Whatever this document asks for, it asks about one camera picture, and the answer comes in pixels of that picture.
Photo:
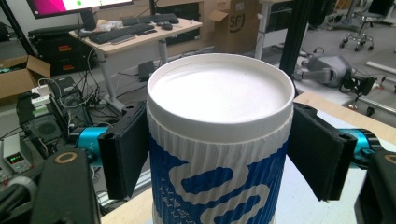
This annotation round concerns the blue sleeved white paper cup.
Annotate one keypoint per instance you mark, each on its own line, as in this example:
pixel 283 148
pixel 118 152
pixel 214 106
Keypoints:
pixel 218 124

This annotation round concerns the small black floor box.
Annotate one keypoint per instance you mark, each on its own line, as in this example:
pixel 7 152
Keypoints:
pixel 146 71

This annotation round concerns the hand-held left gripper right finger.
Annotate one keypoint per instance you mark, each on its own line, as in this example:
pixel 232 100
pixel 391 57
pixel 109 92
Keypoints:
pixel 320 149

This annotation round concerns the white power strip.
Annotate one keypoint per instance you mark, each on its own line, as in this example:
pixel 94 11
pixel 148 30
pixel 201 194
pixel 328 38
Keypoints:
pixel 42 95

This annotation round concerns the open small cardboard box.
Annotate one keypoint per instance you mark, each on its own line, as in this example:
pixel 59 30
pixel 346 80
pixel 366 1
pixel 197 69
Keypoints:
pixel 18 77

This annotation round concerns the bench power supply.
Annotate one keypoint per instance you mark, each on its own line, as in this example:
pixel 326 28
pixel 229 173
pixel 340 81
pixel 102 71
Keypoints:
pixel 15 157

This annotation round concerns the black computer mouse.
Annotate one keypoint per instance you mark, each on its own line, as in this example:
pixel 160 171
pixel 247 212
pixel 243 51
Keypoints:
pixel 166 26

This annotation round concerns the black metal frame post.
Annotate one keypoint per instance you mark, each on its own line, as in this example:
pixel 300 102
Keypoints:
pixel 297 34

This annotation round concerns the large cardboard box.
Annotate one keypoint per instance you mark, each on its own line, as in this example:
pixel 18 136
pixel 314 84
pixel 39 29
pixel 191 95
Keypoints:
pixel 233 31

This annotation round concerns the white-legged wooden desk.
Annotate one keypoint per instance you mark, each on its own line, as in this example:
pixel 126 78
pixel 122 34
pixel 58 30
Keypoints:
pixel 146 37

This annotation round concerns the white table mat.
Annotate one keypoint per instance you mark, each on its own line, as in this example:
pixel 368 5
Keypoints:
pixel 305 205

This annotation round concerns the computer monitor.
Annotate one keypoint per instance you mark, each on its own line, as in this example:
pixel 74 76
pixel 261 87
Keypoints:
pixel 77 4

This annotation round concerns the black keyboard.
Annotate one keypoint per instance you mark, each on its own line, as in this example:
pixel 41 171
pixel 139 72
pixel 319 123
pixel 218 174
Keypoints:
pixel 149 19
pixel 118 33

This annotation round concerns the black computer tower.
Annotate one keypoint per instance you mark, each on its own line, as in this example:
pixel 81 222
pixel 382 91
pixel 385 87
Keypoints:
pixel 46 127

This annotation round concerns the wheeled office chair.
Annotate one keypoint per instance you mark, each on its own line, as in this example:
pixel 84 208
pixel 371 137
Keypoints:
pixel 358 37

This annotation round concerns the black equipment case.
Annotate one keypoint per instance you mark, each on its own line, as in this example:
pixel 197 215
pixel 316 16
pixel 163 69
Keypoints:
pixel 59 49

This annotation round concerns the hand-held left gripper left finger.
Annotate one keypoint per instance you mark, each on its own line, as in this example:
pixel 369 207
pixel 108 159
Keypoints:
pixel 124 146

